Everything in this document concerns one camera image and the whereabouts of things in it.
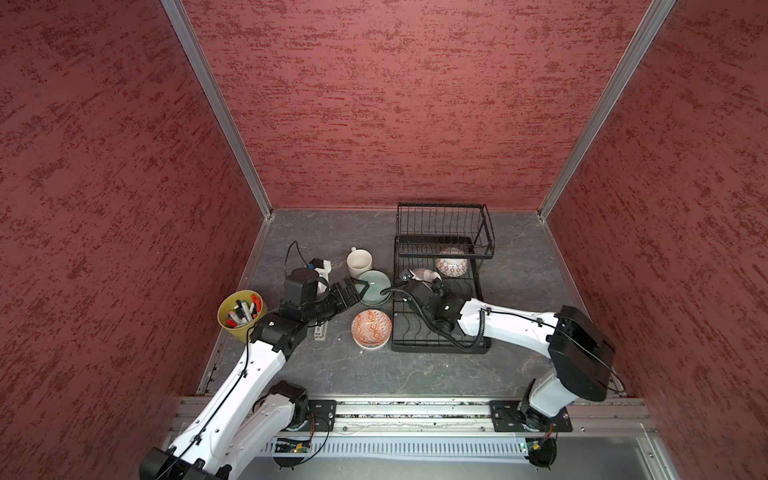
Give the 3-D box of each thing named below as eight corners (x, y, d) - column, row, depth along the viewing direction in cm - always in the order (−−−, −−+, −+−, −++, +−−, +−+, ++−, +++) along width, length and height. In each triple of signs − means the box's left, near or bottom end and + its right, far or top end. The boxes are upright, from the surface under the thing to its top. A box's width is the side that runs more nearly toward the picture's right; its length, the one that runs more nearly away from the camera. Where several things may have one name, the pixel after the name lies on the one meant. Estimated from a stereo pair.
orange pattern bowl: (349, 341, 88) (347, 333, 83) (361, 313, 94) (360, 304, 89) (383, 352, 86) (383, 345, 81) (393, 323, 92) (394, 315, 87)
